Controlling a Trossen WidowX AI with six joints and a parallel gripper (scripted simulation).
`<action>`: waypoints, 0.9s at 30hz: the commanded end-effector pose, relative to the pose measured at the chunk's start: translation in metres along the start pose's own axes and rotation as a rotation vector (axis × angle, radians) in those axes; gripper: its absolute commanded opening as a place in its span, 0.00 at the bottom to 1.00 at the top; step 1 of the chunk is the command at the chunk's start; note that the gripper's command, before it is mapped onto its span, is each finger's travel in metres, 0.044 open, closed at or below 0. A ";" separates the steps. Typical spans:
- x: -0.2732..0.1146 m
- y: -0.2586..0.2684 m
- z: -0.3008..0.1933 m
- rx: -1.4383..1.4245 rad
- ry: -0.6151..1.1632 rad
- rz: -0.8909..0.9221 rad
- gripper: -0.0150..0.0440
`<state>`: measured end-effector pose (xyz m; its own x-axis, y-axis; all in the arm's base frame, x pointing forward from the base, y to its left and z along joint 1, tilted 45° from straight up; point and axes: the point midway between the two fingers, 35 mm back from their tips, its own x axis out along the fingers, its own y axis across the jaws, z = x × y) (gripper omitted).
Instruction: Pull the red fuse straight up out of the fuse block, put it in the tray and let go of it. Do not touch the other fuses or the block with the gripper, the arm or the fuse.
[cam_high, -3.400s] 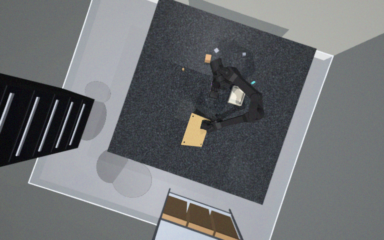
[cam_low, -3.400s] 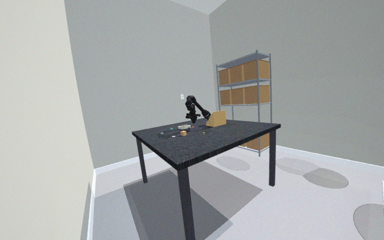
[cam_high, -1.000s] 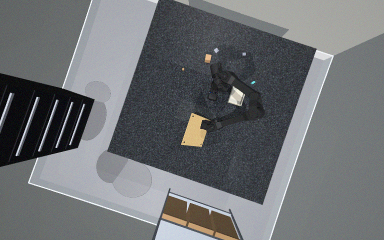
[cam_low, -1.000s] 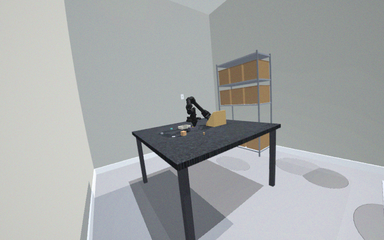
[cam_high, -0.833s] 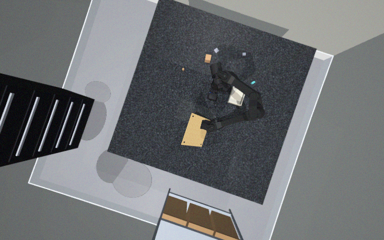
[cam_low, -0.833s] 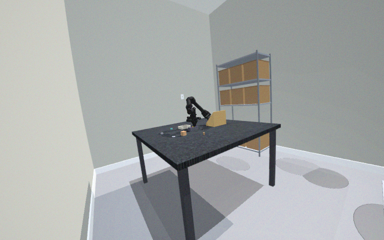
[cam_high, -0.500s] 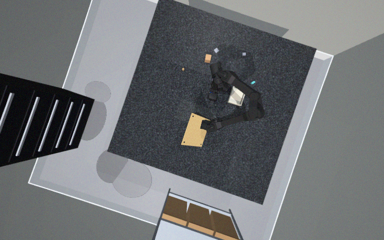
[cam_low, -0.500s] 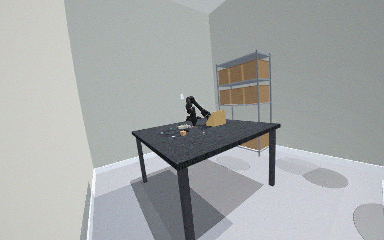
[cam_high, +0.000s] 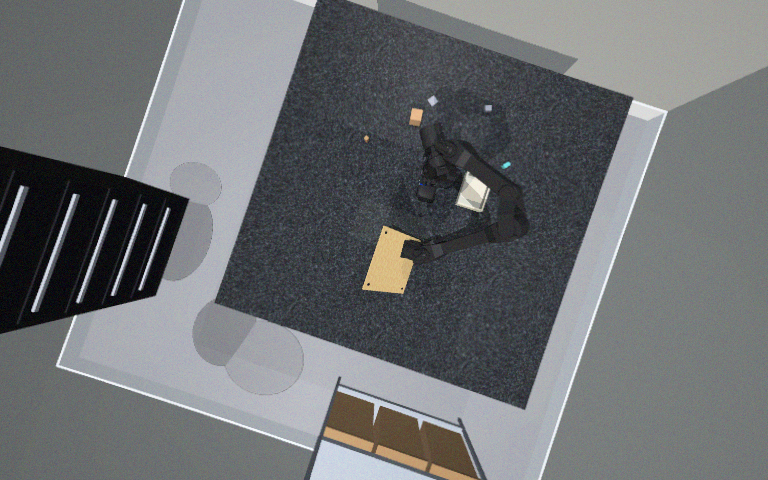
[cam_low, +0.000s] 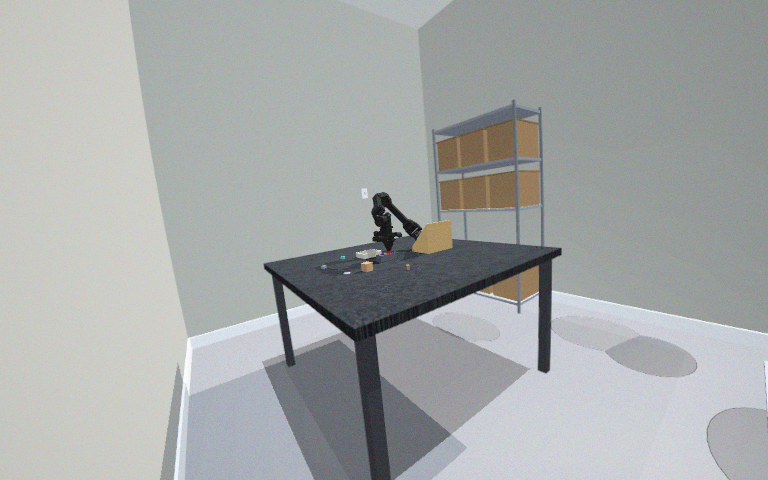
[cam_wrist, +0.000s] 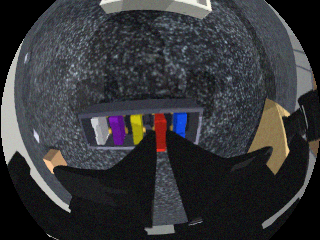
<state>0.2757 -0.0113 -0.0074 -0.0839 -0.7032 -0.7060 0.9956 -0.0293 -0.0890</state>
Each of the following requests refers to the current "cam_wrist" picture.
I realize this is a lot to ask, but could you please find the blue fuse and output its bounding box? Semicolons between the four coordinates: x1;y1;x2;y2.
172;112;187;139

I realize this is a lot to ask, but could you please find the yellow fuse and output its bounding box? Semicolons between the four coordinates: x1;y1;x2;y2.
131;113;144;145

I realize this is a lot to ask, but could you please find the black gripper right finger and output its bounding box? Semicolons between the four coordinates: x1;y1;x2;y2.
165;129;273;224

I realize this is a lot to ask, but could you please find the white open tray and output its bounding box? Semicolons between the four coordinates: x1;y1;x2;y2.
99;0;212;20

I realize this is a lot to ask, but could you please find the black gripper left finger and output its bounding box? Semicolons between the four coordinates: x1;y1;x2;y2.
53;131;157;229

